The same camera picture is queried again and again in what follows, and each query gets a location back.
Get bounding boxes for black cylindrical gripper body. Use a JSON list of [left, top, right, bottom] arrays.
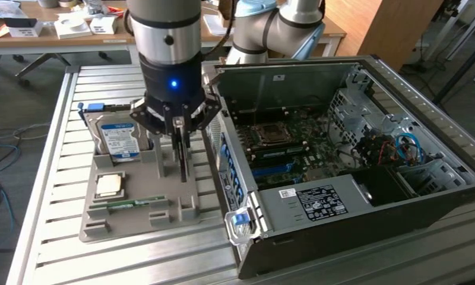
[[138, 55, 206, 105]]

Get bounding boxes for hard disk with blue rails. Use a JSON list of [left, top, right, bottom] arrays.
[[78, 100, 155, 163]]

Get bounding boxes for open cardboard box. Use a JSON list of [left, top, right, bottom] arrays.
[[218, 0, 239, 19]]

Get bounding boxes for CPU chip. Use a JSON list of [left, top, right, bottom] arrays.
[[95, 174, 124, 197]]

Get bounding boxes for grey power supply unit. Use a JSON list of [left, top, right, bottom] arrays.
[[257, 173, 371, 232]]

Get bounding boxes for green graphics card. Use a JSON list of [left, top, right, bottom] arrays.
[[172, 117, 194, 184]]

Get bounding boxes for white box with round roll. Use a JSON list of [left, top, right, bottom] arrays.
[[54, 12, 94, 40]]

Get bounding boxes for black power connector bundle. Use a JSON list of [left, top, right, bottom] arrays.
[[355, 132, 386, 166]]

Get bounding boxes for metal CPU socket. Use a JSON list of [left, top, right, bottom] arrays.
[[251, 123, 293, 146]]

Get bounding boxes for clear plastic bags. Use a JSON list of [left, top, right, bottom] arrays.
[[0, 0, 30, 19]]

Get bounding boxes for long blue expansion slot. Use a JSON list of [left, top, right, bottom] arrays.
[[253, 164, 295, 176]]

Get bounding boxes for green motherboard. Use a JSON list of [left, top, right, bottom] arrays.
[[237, 114, 354, 189]]

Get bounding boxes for open black PC case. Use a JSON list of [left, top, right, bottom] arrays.
[[201, 55, 475, 280]]

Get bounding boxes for white labelled box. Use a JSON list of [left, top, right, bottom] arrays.
[[88, 16, 119, 36]]

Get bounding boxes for blue floor cable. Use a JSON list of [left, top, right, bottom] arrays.
[[0, 130, 22, 255]]

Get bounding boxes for white paper stack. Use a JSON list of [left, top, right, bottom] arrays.
[[203, 14, 235, 37]]

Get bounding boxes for orange tool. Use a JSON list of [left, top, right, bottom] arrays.
[[104, 5, 128, 18]]

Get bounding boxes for wooden cabinet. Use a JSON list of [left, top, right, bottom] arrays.
[[325, 0, 448, 72]]

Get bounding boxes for grey chipset heatsink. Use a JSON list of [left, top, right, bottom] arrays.
[[303, 169, 330, 182]]

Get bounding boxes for blue case latch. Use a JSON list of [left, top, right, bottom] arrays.
[[229, 212, 250, 230]]

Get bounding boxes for wooden desk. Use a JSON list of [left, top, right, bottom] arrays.
[[0, 0, 134, 87], [201, 0, 347, 65]]

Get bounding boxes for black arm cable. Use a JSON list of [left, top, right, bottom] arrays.
[[202, 0, 239, 57]]

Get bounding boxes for green RAM stick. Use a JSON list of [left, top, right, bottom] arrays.
[[91, 195, 168, 210]]

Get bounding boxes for grey parts rack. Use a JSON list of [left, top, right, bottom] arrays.
[[78, 135, 202, 243]]

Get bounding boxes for red orange wire bundle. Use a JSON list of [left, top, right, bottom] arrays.
[[379, 141, 399, 163]]

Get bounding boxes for grey floor cable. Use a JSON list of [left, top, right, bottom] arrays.
[[0, 123, 51, 141]]

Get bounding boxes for blue data wire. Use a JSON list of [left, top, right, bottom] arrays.
[[394, 142, 411, 163], [395, 134, 428, 167]]

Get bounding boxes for black and white box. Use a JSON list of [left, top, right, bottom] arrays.
[[3, 17, 44, 39]]

